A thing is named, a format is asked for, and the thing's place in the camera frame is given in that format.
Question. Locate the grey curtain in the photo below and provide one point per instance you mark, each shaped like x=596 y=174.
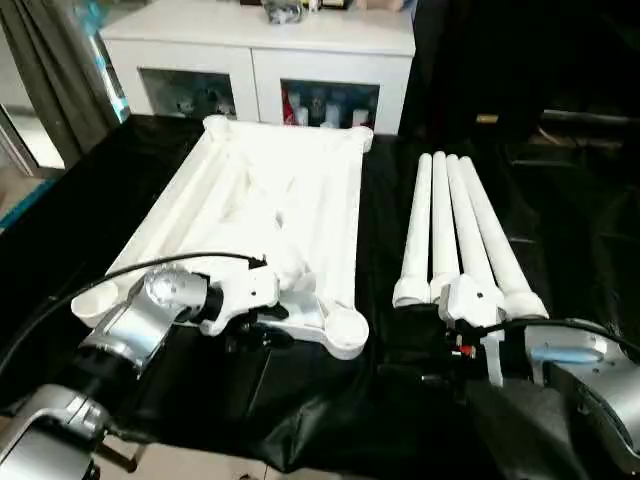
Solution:
x=50 y=75

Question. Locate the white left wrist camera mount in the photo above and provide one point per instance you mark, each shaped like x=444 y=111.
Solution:
x=250 y=295

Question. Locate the white plastic table top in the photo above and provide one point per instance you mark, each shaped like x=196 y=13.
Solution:
x=280 y=200

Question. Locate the red object behind glass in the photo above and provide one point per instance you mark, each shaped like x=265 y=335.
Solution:
x=288 y=107

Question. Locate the clear glass trinket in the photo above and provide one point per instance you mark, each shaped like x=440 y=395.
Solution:
x=282 y=11

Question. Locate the black mat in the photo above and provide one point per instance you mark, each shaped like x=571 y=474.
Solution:
x=310 y=410

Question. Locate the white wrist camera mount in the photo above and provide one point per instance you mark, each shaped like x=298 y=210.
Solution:
x=472 y=300
x=250 y=295

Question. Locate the white cabinet with glass doors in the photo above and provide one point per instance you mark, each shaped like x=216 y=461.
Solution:
x=250 y=55

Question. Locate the white plastic table leg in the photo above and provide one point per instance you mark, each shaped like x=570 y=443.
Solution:
x=467 y=230
x=442 y=225
x=417 y=230
x=495 y=245

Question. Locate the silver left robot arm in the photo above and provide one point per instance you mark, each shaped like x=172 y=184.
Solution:
x=135 y=320

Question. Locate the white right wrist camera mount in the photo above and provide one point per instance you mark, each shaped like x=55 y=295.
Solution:
x=472 y=300

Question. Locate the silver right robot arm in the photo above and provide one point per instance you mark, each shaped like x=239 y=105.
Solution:
x=595 y=380

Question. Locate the small tan label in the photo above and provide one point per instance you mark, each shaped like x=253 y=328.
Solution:
x=486 y=119

